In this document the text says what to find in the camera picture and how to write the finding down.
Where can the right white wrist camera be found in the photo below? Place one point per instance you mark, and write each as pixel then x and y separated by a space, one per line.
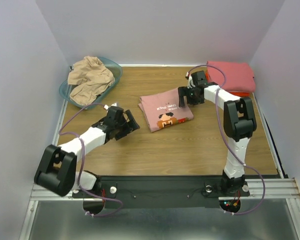
pixel 189 78

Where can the beige t shirt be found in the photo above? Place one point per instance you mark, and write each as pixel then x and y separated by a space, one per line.
pixel 91 78

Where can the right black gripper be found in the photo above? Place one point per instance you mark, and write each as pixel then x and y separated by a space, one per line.
pixel 187 95

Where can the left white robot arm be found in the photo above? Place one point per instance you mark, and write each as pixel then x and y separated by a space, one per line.
pixel 57 168

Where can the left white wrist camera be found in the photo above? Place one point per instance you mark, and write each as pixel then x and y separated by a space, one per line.
pixel 106 107

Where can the aluminium frame rail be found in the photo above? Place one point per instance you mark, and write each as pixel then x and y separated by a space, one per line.
pixel 194 148

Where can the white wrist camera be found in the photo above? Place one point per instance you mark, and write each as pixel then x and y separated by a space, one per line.
pixel 189 78
pixel 106 107

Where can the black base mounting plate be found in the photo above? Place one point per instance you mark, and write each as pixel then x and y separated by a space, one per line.
pixel 144 192

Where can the teal plastic basket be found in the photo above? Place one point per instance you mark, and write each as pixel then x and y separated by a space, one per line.
pixel 65 89

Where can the folded orange t shirt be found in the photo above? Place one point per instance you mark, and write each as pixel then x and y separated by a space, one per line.
pixel 236 93

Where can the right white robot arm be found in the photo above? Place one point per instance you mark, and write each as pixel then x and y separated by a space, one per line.
pixel 237 127

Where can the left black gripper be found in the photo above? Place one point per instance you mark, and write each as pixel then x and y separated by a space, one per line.
pixel 125 124

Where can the folded salmon pink t shirt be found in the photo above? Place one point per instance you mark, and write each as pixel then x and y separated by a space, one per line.
pixel 239 76

